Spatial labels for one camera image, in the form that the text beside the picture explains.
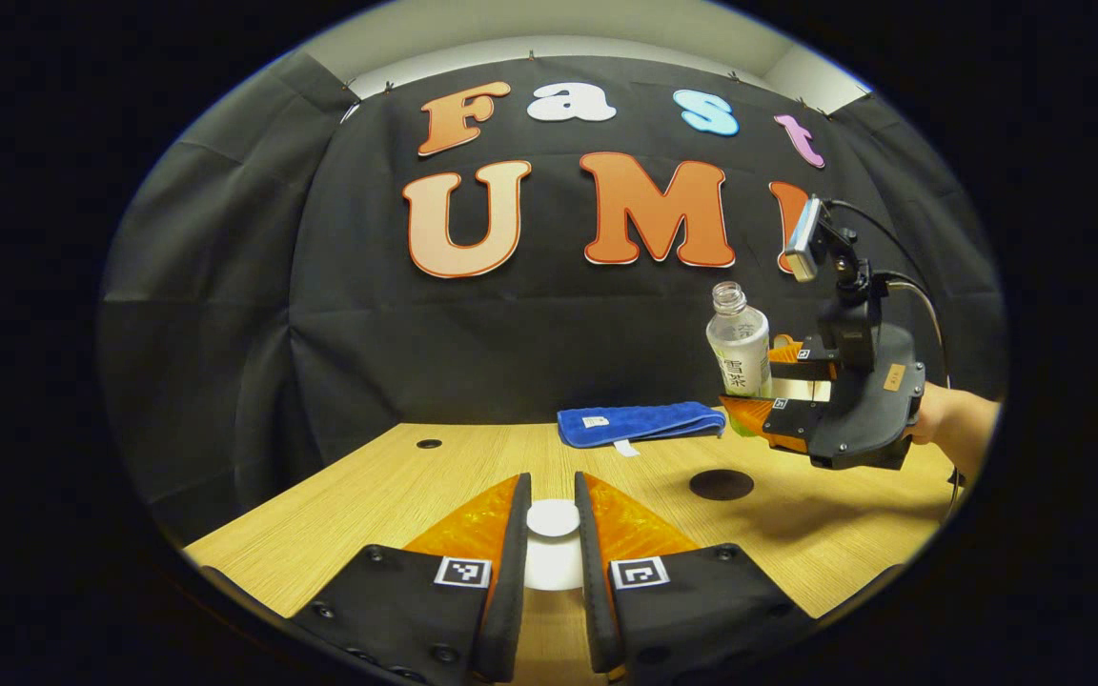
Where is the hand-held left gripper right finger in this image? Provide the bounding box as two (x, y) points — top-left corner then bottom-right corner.
(574, 471), (817, 676)

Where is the clear water bottle white label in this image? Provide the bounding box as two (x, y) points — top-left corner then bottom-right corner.
(705, 281), (774, 439)

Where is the black cable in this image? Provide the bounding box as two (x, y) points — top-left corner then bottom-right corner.
(825, 198), (965, 496)

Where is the black backdrop cloth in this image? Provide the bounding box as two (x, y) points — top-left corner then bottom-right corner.
(96, 52), (1007, 544)

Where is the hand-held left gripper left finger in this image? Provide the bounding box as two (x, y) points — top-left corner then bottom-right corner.
(290, 473), (535, 685)

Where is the blue folded towel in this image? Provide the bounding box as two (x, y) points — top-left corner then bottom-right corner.
(557, 401), (727, 450)

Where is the dark brown round coaster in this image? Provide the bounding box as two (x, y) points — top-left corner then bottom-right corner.
(688, 468), (756, 503)

